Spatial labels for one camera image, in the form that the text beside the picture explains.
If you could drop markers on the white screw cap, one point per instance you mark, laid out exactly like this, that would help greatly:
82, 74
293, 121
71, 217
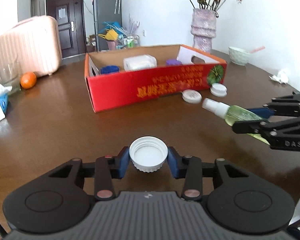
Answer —
148, 154

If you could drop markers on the pink spoon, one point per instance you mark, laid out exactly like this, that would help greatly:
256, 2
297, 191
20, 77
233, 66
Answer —
257, 49

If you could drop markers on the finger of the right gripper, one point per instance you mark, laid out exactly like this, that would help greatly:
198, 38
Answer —
282, 106
287, 129

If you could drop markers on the grey refrigerator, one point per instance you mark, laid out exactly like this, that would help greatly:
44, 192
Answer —
104, 11

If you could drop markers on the yellow blue toy pile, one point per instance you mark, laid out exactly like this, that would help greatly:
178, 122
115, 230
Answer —
112, 33

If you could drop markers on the green spray bottle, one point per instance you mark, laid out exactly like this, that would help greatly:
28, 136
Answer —
230, 114

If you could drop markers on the pink ribbed suitcase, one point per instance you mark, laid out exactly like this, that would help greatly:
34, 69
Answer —
34, 45

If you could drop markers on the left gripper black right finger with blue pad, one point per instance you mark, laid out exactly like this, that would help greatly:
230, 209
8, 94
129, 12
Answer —
192, 169

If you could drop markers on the dark brown door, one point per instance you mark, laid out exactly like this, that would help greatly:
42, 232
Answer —
69, 15

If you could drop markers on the wire rack with bottles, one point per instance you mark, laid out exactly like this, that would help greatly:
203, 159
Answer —
128, 38

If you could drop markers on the orange fruit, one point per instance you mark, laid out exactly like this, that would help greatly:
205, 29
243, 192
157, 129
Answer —
28, 80

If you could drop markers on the clear glass cup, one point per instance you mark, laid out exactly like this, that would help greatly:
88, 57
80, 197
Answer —
10, 75

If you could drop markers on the pale green bowl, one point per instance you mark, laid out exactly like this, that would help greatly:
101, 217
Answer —
239, 56

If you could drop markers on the crumpled white tissue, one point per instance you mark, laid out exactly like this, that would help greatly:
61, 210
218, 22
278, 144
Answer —
281, 77

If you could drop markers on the white ribbed small cap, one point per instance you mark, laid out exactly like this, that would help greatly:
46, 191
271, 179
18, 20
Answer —
218, 90

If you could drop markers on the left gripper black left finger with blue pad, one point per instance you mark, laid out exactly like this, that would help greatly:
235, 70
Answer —
103, 171

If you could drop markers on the blue ribbed lid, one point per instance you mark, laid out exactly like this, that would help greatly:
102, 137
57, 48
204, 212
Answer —
109, 69

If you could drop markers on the pink ceramic vase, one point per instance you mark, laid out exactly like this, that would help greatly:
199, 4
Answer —
203, 29

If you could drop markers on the white rectangular container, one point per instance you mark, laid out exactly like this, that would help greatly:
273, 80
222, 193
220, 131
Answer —
139, 62

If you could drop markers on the red cardboard box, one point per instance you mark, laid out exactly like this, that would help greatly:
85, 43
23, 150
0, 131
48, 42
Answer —
199, 70

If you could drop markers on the purple lid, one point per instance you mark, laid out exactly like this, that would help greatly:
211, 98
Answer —
173, 62

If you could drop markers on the white round disc device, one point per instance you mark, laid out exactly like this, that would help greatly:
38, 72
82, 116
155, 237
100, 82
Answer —
191, 96

